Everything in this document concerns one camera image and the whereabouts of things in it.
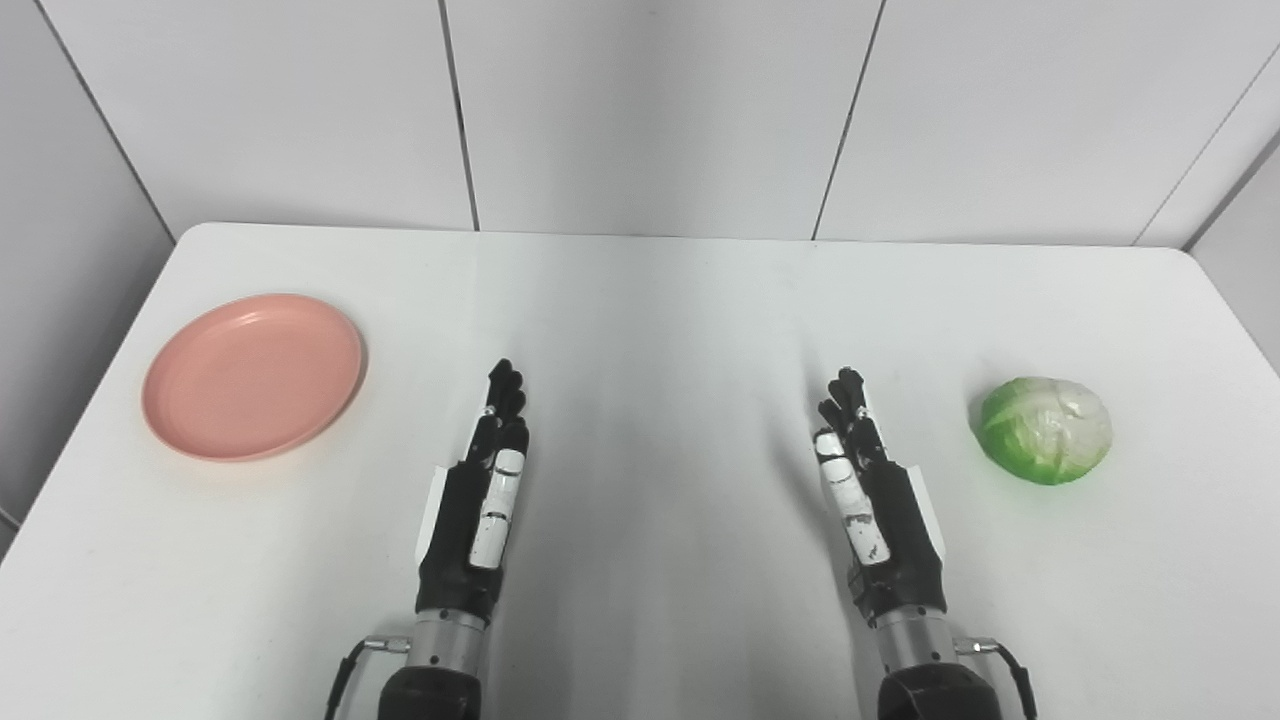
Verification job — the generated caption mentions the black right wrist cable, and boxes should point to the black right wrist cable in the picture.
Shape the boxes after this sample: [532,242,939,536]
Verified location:
[955,637,1039,720]

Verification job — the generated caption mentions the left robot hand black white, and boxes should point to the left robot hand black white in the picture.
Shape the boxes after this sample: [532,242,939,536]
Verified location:
[415,359,531,623]

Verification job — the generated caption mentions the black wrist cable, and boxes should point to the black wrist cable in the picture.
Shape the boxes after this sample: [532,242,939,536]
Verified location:
[955,637,1039,720]
[323,635,413,720]

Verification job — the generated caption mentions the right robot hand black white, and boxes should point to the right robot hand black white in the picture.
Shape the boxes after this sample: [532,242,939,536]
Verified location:
[813,367,948,624]

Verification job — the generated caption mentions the pink round plate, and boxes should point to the pink round plate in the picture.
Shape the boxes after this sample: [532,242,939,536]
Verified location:
[141,293,367,463]

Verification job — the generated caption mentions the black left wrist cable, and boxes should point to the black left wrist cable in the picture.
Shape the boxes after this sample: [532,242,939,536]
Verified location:
[323,635,413,720]

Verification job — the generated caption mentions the green cabbage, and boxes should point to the green cabbage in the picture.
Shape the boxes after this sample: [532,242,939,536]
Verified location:
[975,376,1114,487]

